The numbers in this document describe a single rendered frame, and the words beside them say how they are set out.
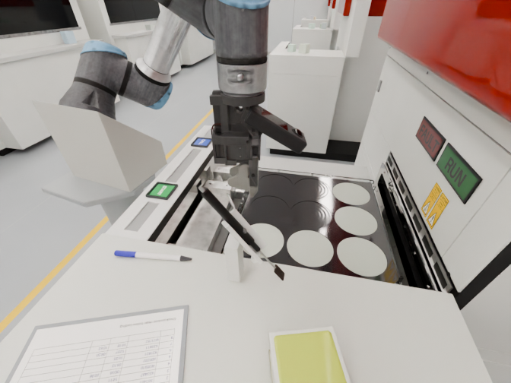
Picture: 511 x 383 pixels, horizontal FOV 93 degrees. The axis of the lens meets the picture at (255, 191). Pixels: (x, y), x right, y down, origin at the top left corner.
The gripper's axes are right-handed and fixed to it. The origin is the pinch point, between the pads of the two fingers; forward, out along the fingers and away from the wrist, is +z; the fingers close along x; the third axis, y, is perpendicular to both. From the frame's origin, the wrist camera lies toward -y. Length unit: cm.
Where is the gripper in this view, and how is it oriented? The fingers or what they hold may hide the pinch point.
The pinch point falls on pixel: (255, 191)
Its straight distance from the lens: 50.6
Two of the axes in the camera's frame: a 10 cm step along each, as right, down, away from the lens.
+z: 0.0, 7.9, 6.1
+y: -10.0, -0.3, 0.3
